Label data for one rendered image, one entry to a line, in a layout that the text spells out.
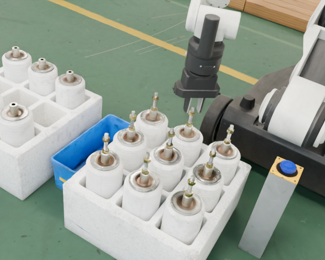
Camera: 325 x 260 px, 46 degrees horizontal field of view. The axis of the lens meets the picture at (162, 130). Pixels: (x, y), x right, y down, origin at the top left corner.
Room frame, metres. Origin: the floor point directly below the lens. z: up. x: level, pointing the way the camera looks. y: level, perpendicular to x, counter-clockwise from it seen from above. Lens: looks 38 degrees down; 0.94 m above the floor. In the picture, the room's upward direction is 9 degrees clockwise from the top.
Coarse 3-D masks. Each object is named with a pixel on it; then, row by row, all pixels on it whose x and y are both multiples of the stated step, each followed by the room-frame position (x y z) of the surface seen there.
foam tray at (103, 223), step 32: (64, 192) 0.68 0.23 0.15; (224, 192) 0.74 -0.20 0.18; (64, 224) 0.68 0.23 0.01; (96, 224) 0.63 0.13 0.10; (128, 224) 0.59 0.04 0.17; (160, 224) 0.63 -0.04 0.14; (224, 224) 0.76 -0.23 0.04; (128, 256) 0.59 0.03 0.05; (160, 256) 0.55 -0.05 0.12; (192, 256) 0.53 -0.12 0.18
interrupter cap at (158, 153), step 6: (156, 150) 0.79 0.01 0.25; (162, 150) 0.79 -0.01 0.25; (174, 150) 0.80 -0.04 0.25; (156, 156) 0.76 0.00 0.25; (162, 156) 0.77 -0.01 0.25; (174, 156) 0.77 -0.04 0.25; (180, 156) 0.78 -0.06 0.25; (162, 162) 0.74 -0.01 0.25; (168, 162) 0.75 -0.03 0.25; (174, 162) 0.75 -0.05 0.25
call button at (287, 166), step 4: (284, 160) 0.74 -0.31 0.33; (288, 160) 0.74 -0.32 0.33; (280, 164) 0.73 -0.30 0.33; (284, 164) 0.73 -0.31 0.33; (288, 164) 0.73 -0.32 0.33; (292, 164) 0.73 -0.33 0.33; (284, 168) 0.71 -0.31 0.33; (288, 168) 0.71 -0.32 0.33; (292, 168) 0.72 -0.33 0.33; (296, 168) 0.72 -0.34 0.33; (284, 172) 0.71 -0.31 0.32; (288, 172) 0.71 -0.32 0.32; (292, 172) 0.71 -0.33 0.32
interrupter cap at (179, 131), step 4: (176, 128) 0.89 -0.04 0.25; (180, 128) 0.90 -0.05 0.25; (184, 128) 0.90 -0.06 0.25; (192, 128) 0.91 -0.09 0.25; (196, 128) 0.91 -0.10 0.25; (176, 132) 0.88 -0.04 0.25; (180, 132) 0.88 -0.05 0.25; (192, 132) 0.89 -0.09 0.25; (196, 132) 0.89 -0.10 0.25; (176, 136) 0.86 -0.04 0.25; (180, 136) 0.86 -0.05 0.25; (184, 136) 0.87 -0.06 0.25; (188, 136) 0.87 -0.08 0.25; (192, 136) 0.87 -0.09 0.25; (196, 136) 0.87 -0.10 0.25; (184, 140) 0.85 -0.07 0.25; (188, 140) 0.85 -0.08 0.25; (192, 140) 0.85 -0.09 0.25; (196, 140) 0.86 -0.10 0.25
